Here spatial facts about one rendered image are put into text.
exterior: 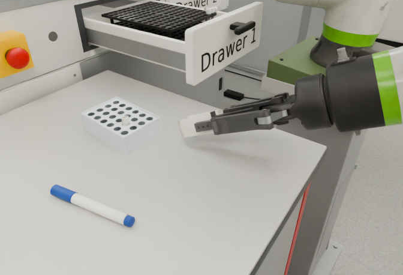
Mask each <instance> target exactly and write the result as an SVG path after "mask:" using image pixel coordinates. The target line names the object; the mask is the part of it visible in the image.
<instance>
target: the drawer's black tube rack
mask: <svg viewBox="0 0 403 275"><path fill-rule="evenodd" d="M205 13H206V11H204V10H198V9H193V8H187V7H180V6H176V5H170V4H163V3H159V2H152V1H150V2H145V3H142V4H139V5H134V6H131V7H127V8H123V9H120V10H116V11H111V12H108V13H104V14H102V15H101V17H105V18H108V19H110V23H111V24H114V25H119V26H123V27H126V28H131V29H136V30H139V31H143V32H148V33H151V34H156V35H161V36H164V37H168V38H173V39H177V40H181V41H185V31H186V30H187V29H188V28H191V27H193V26H196V25H199V24H201V23H203V22H198V23H195V24H193V25H190V26H187V27H185V28H182V29H180V30H177V31H175V32H172V33H171V32H165V30H164V28H167V27H171V26H173V25H175V24H178V23H181V22H184V21H186V20H191V19H192V18H194V17H197V16H200V15H202V14H205ZM114 20H118V21H120V22H116V23H114Z"/></svg>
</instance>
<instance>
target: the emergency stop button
mask: <svg viewBox="0 0 403 275"><path fill-rule="evenodd" d="M7 62H8V64H9V65H10V66H11V67H13V68H16V69H22V68H25V67H26V66H27V65H28V64H29V54H28V52H27V51H26V50H25V49H22V48H19V47H15V48H12V49H11V50H9V51H8V53H7Z"/></svg>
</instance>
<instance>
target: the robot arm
mask: <svg viewBox="0 0 403 275"><path fill-rule="evenodd" d="M276 1H278V2H282V3H286V4H294V5H303V6H308V7H316V8H323V9H324V10H325V12H326V14H325V17H324V20H323V31H322V34H321V37H320V39H319V41H318V42H317V44H316V45H315V46H314V47H313V48H312V49H311V53H310V58H311V59H312V60H313V61H314V62H315V63H316V64H318V65H320V66H322V67H324V68H326V76H325V75H324V74H321V73H318V74H313V75H310V76H305V77H300V78H298V79H297V81H296V83H295V86H294V94H293V95H289V94H288V92H283V93H280V94H277V95H276V96H273V97H268V98H263V99H260V100H255V101H251V102H247V103H242V104H237V105H232V106H230V108H225V109H224V110H222V109H219V110H213V111H210V112H205V113H199V114H195V115H190V116H186V118H185V119H182V120H179V121H178V126H179V129H180V132H181V135H182V138H187V137H191V136H198V135H202V134H208V133H214V135H220V134H227V133H237V132H242V131H251V130H271V129H272V128H274V124H276V125H283V124H288V123H289V120H290V119H294V118H299V119H300V120H301V123H302V125H303V127H304V128H305V129H306V130H317V129H322V128H329V127H331V126H332V125H333V123H335V125H336V128H337V129H338V131H340V132H346V131H355V134H356V136H358V135H361V130H363V129H368V128H376V127H384V126H389V125H397V124H403V46H401V47H397V48H396V47H392V46H388V45H386V44H382V43H378V42H376V41H375V40H376V38H377V37H378V36H379V35H380V32H381V30H382V28H383V25H384V23H385V21H386V19H387V16H388V13H389V11H390V8H391V6H392V4H393V1H394V0H276Z"/></svg>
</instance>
